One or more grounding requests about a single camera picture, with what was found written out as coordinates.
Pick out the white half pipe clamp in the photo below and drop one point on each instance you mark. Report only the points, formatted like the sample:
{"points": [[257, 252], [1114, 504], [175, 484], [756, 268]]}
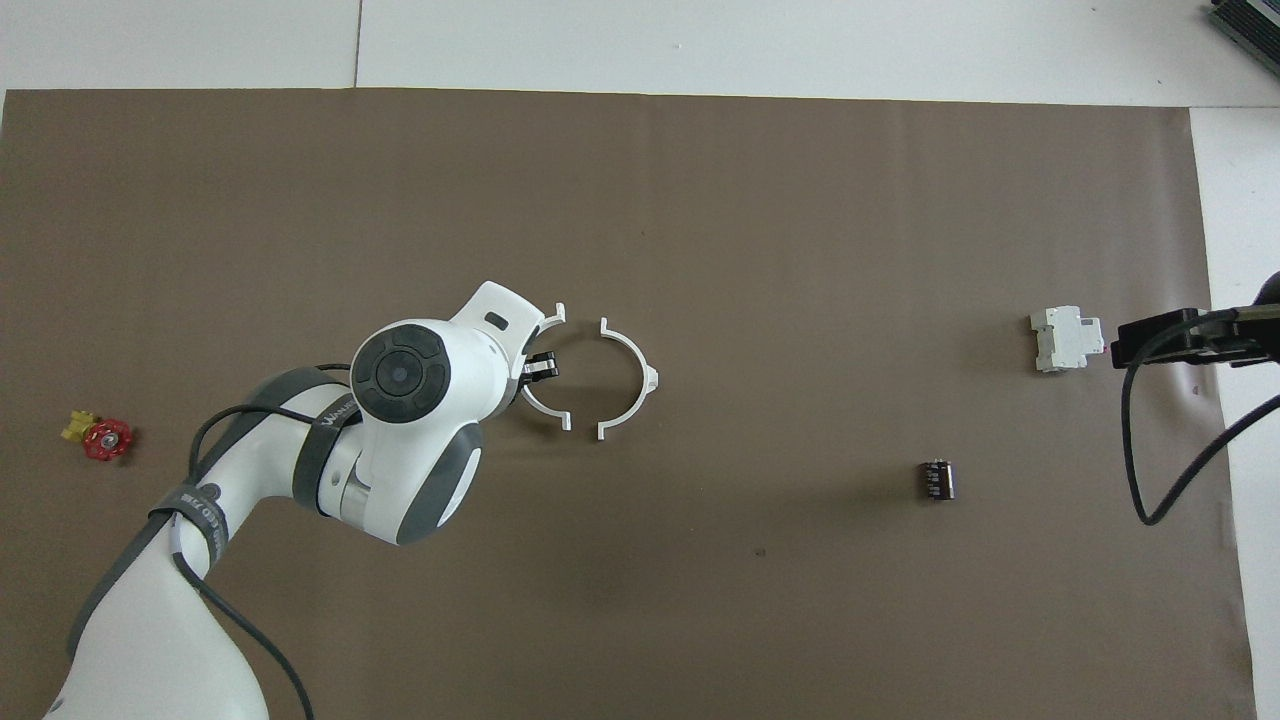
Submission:
{"points": [[566, 421], [651, 378]]}

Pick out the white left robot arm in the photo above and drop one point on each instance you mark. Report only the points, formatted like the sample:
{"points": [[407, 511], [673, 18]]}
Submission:
{"points": [[410, 440]]}

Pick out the brown paper mat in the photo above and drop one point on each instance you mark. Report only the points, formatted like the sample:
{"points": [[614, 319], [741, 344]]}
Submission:
{"points": [[800, 200]]}

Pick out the white circuit breaker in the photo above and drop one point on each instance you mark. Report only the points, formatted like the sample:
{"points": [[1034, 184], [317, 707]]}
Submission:
{"points": [[1060, 340]]}

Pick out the grey ribbed metal device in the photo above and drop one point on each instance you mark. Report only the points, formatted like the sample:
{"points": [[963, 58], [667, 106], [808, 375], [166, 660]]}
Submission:
{"points": [[1255, 15]]}

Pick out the small black connector block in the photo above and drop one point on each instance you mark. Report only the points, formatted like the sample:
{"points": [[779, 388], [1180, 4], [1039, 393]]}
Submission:
{"points": [[937, 480]]}

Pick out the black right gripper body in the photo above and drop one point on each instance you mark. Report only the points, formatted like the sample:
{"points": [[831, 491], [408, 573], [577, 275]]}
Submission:
{"points": [[1240, 338]]}

